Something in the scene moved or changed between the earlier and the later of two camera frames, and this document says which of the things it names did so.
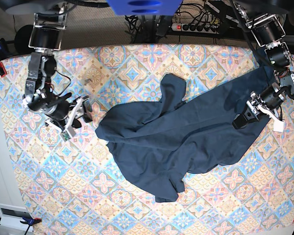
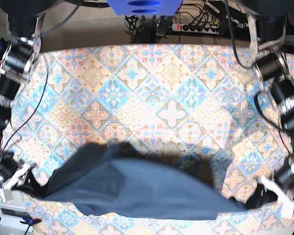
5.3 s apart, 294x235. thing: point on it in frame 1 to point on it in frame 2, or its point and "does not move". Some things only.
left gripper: (68, 114) to (12, 175)
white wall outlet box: (11, 216) does not move
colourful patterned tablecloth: (74, 187) does not move
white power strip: (198, 28) does not move
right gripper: (267, 104) to (280, 185)
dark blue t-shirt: (159, 143) to (114, 181)
